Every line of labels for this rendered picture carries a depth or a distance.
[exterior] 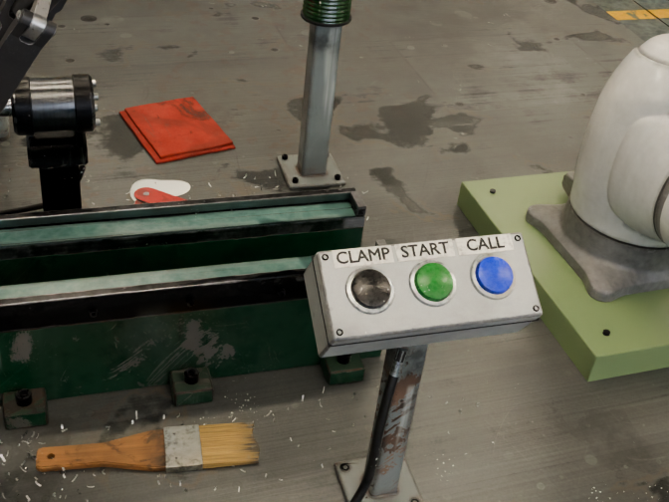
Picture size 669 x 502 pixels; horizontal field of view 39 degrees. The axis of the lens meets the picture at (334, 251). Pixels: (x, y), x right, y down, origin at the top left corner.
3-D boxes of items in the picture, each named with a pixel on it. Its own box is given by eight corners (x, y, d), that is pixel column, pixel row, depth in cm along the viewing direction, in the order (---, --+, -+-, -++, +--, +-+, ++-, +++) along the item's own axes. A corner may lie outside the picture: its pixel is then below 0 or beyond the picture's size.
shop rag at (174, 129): (236, 148, 134) (236, 142, 133) (155, 164, 128) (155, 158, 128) (193, 101, 144) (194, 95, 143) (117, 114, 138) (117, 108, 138)
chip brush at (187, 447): (35, 484, 85) (34, 478, 84) (38, 441, 88) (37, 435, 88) (261, 464, 89) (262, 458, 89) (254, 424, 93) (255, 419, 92)
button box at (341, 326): (317, 360, 72) (334, 341, 67) (301, 272, 74) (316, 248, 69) (519, 333, 77) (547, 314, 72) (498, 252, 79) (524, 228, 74)
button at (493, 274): (474, 301, 72) (483, 294, 71) (465, 264, 73) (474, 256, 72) (510, 297, 73) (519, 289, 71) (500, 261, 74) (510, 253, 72)
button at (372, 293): (350, 316, 69) (356, 308, 68) (342, 277, 70) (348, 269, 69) (388, 311, 70) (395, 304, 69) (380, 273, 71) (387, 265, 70)
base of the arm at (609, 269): (622, 183, 130) (634, 148, 126) (724, 283, 114) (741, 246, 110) (506, 197, 124) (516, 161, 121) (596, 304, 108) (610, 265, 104)
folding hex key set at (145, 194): (128, 207, 120) (128, 195, 119) (142, 195, 122) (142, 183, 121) (188, 229, 118) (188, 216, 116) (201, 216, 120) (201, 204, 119)
